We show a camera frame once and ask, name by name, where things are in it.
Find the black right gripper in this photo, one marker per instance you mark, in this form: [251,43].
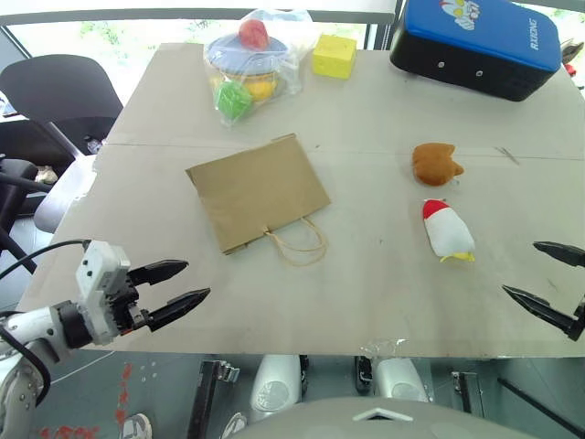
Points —
[581,320]

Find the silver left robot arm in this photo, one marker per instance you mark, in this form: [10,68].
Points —
[32,327]

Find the blue round toy plate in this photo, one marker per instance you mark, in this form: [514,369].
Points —
[249,57]

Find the silver robot torso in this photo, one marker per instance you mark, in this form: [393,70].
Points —
[388,423]

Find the grey chair seat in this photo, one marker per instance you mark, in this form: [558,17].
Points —
[61,196]

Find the white red plush toy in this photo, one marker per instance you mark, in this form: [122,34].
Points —
[448,231]

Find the pink toy ball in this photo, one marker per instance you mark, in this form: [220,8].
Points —
[253,34]

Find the grey window railing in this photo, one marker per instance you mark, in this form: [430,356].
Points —
[137,16]

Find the green toy block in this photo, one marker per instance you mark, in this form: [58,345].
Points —
[233,100]

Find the blue black cartoon case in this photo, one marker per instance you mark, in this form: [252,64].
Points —
[475,46]

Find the clear plastic bag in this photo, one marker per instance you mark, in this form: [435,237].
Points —
[292,59]

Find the red black hand tool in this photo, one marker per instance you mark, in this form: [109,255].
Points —
[573,55]

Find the yellow foam cube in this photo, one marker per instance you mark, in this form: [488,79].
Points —
[332,57]

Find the black office chair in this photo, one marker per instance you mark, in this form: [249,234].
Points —
[59,91]

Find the black floor rod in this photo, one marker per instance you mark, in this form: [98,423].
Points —
[544,407]

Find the black table leg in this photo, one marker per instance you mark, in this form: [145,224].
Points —
[468,393]
[203,398]

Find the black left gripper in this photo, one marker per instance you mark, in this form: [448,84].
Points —
[123,306]

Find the black chair frame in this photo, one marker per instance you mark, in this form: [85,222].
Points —
[16,183]

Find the silver robot leg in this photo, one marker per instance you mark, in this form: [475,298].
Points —
[400,379]
[274,384]

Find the brown plush toy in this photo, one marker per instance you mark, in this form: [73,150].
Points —
[434,164]

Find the clear tape piece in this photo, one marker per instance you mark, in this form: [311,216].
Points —
[384,345]

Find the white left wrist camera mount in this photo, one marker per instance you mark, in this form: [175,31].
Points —
[98,283]

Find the white sneaker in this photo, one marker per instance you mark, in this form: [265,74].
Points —
[235,425]
[137,427]

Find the brown paper bag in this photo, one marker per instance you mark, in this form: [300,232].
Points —
[256,192]

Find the yellow round toy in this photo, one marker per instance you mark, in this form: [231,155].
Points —
[261,88]

